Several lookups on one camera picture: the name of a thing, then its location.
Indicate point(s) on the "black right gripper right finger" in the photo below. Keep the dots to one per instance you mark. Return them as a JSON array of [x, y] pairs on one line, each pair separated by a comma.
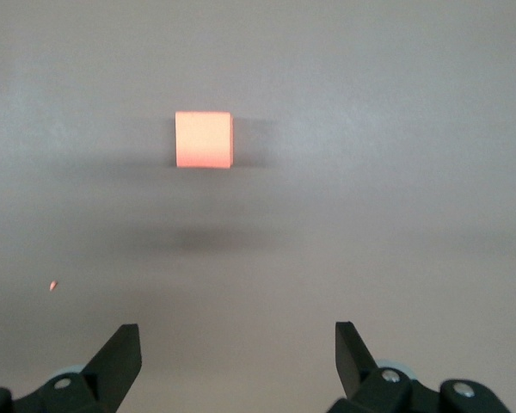
[[361, 378]]

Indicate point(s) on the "tiny orange foam crumb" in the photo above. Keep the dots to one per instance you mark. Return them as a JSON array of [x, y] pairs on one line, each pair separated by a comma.
[[52, 285]]

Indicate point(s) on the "orange foam block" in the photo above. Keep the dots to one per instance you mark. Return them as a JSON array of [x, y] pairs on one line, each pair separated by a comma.
[[203, 139]]

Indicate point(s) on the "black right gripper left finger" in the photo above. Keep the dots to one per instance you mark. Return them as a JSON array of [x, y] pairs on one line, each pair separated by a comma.
[[112, 370]]

